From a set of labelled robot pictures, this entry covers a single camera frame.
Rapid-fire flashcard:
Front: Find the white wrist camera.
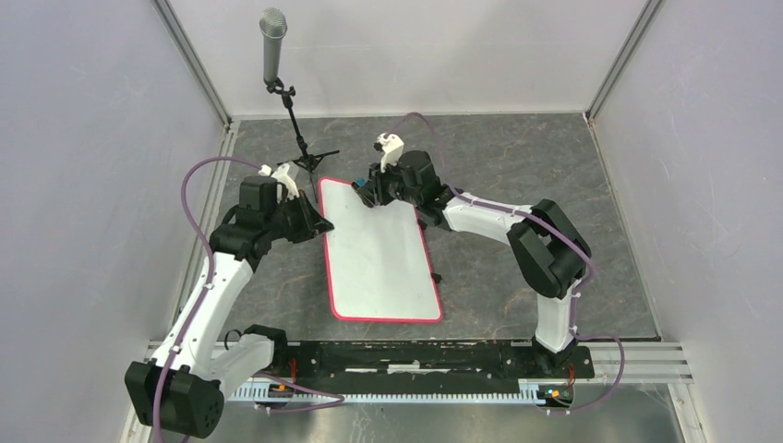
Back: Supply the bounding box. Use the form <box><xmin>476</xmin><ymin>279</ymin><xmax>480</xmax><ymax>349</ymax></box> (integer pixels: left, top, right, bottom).
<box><xmin>373</xmin><ymin>133</ymin><xmax>404</xmax><ymax>173</ymax></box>
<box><xmin>258</xmin><ymin>162</ymin><xmax>300</xmax><ymax>202</ymax></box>

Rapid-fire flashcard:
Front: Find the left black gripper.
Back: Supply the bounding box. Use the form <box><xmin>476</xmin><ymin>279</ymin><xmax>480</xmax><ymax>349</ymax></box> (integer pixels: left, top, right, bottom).
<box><xmin>265</xmin><ymin>190</ymin><xmax>333</xmax><ymax>245</ymax></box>

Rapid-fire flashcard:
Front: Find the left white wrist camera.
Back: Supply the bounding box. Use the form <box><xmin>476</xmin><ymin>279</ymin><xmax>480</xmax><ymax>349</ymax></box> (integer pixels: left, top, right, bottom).
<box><xmin>258</xmin><ymin>162</ymin><xmax>300</xmax><ymax>202</ymax></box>

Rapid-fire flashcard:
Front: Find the silver microphone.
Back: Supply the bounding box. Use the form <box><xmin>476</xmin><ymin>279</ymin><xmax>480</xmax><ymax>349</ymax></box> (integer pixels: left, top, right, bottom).
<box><xmin>259</xmin><ymin>7</ymin><xmax>288</xmax><ymax>84</ymax></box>

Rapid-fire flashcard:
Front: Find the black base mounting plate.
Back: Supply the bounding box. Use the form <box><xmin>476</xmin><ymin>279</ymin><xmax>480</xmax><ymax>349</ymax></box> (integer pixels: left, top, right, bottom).
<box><xmin>266</xmin><ymin>340</ymin><xmax>595</xmax><ymax>395</ymax></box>

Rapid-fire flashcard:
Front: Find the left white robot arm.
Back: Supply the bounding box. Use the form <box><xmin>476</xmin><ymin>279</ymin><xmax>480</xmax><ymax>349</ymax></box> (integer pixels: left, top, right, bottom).
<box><xmin>125</xmin><ymin>175</ymin><xmax>333</xmax><ymax>438</ymax></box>

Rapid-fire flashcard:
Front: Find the black microphone tripod stand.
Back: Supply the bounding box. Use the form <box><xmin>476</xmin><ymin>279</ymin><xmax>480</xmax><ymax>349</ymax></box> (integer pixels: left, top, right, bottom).
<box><xmin>265</xmin><ymin>78</ymin><xmax>341</xmax><ymax>201</ymax></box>

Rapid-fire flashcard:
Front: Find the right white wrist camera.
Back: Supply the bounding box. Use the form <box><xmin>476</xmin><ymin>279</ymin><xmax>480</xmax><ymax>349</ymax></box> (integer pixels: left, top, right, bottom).
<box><xmin>373</xmin><ymin>133</ymin><xmax>404</xmax><ymax>173</ymax></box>

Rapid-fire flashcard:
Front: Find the pink framed whiteboard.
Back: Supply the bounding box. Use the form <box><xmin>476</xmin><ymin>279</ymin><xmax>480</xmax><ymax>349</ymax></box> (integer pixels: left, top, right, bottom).
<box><xmin>318</xmin><ymin>177</ymin><xmax>443</xmax><ymax>323</ymax></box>

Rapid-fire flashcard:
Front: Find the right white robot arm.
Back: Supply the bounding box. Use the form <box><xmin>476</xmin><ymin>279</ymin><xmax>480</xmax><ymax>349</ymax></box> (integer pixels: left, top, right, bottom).
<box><xmin>352</xmin><ymin>150</ymin><xmax>596</xmax><ymax>377</ymax></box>

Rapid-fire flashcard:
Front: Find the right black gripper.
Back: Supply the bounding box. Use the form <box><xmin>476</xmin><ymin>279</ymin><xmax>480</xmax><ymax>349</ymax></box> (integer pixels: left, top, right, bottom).
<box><xmin>356</xmin><ymin>157</ymin><xmax>419</xmax><ymax>209</ymax></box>

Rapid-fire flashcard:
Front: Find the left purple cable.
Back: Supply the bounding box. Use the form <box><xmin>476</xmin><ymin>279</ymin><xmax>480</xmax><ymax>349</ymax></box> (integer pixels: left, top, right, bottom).
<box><xmin>150</xmin><ymin>156</ymin><xmax>347</xmax><ymax>443</ymax></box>

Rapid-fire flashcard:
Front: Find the aluminium frame rail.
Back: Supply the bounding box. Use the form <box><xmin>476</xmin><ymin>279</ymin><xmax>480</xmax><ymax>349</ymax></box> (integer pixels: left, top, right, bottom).
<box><xmin>586</xmin><ymin>341</ymin><xmax>693</xmax><ymax>385</ymax></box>

